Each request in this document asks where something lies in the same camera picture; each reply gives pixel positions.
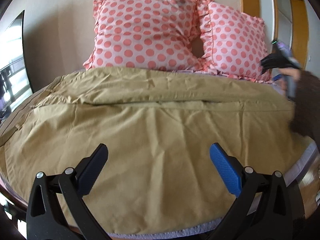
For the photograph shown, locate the khaki tan pants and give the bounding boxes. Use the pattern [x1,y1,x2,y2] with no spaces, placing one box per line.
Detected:
[0,67,309,235]

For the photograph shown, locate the small pink polka-dot pillow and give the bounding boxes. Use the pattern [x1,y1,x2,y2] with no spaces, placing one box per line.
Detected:
[197,0,271,83]

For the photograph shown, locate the person's right hand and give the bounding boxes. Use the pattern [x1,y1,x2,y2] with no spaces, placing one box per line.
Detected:
[279,68,301,91]

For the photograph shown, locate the dark brown sleeve forearm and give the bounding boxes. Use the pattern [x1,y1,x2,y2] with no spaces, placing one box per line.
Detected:
[290,71,319,144]

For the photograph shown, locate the lavender bed sheet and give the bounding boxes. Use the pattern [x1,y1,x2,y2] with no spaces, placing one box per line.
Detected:
[0,67,320,240]

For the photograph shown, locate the large pink polka-dot pillow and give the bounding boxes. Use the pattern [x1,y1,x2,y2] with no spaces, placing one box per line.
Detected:
[84,0,201,72]

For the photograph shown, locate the wooden framed wardrobe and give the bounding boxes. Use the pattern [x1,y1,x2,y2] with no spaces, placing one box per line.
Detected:
[241,0,319,69]

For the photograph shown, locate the black flat television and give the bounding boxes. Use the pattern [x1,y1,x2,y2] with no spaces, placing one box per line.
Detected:
[0,11,33,122]

